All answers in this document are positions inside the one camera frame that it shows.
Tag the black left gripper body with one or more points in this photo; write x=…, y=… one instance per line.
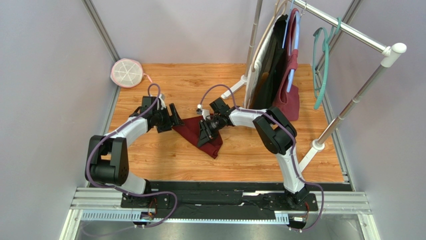
x=163, y=120

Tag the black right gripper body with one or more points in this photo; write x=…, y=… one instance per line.
x=206, y=130

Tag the dark red cloth napkin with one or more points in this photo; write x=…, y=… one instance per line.
x=190, y=132

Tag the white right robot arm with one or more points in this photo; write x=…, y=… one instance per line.
x=276, y=132

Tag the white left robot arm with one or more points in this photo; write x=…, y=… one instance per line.
x=107, y=164

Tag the round pink mesh laundry bag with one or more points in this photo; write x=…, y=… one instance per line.
x=128, y=73

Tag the white hanging towel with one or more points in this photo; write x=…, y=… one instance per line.
x=253, y=77

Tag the dark red hanging garment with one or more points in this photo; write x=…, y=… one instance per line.
x=288, y=103

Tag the black hanging garment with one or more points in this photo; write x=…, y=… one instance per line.
x=272, y=63

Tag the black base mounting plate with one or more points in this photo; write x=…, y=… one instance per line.
x=191, y=200

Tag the blue plastic hanger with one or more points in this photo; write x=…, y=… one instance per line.
x=291, y=43

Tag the wooden hanger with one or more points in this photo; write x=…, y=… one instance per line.
x=279, y=9

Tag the teal plastic hanger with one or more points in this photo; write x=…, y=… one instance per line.
x=319, y=92

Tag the silver clothes rack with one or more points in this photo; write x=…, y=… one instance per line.
x=370, y=140

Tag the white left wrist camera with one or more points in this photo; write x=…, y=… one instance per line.
x=161, y=101

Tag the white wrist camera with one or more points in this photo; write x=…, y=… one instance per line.
x=161, y=101
x=205, y=113

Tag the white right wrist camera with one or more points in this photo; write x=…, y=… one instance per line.
x=205, y=113

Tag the aluminium frame rail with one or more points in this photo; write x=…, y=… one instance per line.
x=344, y=214

